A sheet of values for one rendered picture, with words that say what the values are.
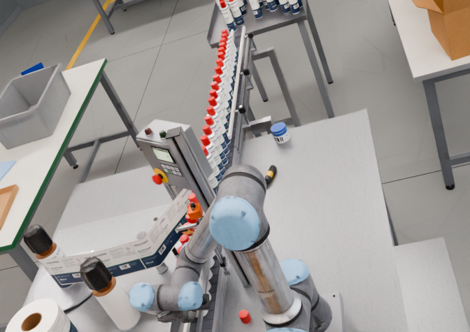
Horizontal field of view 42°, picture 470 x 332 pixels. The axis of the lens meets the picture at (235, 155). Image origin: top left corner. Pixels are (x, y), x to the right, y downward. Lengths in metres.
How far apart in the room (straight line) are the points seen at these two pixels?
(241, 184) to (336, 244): 0.81
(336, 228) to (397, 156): 1.63
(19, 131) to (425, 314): 2.75
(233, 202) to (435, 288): 0.82
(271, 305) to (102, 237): 1.20
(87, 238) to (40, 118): 1.30
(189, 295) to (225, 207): 0.39
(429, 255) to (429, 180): 1.55
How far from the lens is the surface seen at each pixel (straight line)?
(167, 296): 1.71
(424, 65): 3.06
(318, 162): 2.54
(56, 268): 2.42
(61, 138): 3.78
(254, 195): 1.41
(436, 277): 2.00
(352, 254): 2.12
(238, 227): 1.38
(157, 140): 1.83
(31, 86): 4.38
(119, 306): 2.12
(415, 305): 1.94
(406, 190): 3.55
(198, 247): 1.70
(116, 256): 2.27
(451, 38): 2.99
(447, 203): 3.42
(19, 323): 2.29
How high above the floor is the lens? 2.35
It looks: 33 degrees down
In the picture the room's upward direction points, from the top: 25 degrees counter-clockwise
